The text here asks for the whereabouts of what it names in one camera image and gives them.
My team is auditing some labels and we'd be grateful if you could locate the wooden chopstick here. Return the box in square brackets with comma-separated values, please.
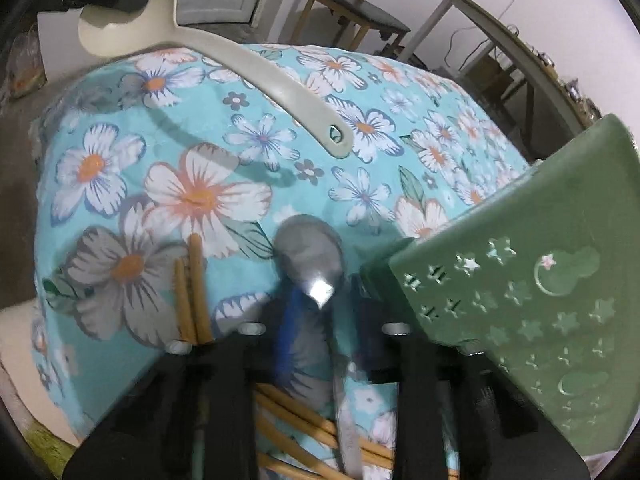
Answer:
[174, 259, 198, 344]
[189, 233, 214, 344]
[257, 384, 394, 460]
[256, 410, 349, 479]

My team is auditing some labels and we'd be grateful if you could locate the cream plastic ladle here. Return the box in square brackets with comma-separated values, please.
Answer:
[78, 0, 352, 158]

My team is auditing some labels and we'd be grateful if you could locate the metal spoon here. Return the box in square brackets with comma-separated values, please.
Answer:
[274, 214, 363, 479]

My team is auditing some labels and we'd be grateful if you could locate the green plastic utensil holder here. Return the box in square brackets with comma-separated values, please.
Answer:
[362, 115, 639, 456]

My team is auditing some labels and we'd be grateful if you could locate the floral turquoise tablecloth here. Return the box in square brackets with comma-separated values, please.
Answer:
[32, 44, 528, 438]

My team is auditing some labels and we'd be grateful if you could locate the wooden chair black seat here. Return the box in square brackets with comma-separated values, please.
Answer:
[290, 0, 410, 55]

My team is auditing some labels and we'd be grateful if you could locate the wooden top metal table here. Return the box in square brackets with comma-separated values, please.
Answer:
[398, 0, 597, 158]

